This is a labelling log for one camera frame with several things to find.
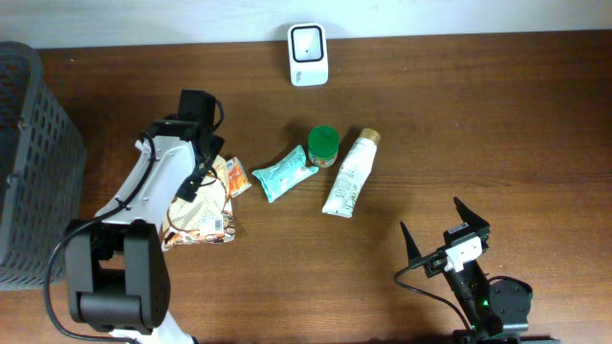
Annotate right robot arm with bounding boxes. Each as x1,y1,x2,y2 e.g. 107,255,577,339
394,197,557,344

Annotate grey plastic mesh basket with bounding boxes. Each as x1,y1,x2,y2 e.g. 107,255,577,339
1,41,86,291

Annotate black cable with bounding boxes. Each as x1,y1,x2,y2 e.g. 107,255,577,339
394,247,477,335
43,129,159,344

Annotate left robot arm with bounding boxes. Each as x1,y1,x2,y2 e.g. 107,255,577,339
55,90,225,343

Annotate glutinous rice bag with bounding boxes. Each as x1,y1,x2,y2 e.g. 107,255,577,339
160,156,235,251

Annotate left black cable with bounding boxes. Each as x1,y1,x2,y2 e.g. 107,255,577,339
43,129,159,344

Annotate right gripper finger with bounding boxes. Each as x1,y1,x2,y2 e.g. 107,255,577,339
400,222,423,266
453,197,490,229

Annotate teal wipes packet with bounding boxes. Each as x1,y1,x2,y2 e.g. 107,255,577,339
252,145,319,203

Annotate white tube gold cap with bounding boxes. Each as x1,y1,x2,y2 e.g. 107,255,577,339
322,128,381,218

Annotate white barcode scanner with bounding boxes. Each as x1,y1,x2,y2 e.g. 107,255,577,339
287,23,329,87

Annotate right black cable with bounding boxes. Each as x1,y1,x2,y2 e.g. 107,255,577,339
394,247,477,335

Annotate orange tissue packet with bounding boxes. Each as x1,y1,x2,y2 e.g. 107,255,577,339
226,157,251,198

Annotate green lid jar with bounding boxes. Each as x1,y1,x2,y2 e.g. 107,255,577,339
308,125,339,168

